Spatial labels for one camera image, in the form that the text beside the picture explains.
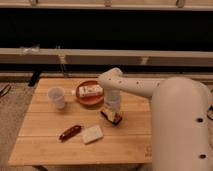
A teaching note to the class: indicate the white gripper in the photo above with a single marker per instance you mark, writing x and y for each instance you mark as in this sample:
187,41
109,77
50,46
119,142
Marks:
112,99

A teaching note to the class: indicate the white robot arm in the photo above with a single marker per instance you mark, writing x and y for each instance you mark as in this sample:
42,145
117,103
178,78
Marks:
179,124

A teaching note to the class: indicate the white sponge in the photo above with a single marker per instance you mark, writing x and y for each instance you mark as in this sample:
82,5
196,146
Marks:
91,134

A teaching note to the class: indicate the brown wooden bowl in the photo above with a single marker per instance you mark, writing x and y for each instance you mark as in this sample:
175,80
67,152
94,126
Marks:
89,101

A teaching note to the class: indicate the white box in bowl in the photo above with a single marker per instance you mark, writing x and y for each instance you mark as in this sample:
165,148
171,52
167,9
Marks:
90,90

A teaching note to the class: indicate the red brown sausage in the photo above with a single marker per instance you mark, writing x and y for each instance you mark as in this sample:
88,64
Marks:
71,132

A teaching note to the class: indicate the wooden table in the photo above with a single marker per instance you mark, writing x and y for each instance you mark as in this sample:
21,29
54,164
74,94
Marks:
57,130

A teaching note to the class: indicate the grey metal rail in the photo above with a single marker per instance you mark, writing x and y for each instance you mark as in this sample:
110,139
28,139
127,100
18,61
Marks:
109,57

